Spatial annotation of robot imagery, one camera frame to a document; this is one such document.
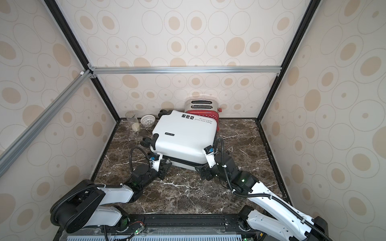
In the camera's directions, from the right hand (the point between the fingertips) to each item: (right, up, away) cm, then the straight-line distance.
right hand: (207, 162), depth 75 cm
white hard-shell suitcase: (-14, +12, +6) cm, 19 cm away
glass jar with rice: (-49, +23, +29) cm, 62 cm away
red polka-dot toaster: (0, +33, +32) cm, 46 cm away
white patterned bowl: (-43, +25, +42) cm, 65 cm away
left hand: (-19, -2, +10) cm, 21 cm away
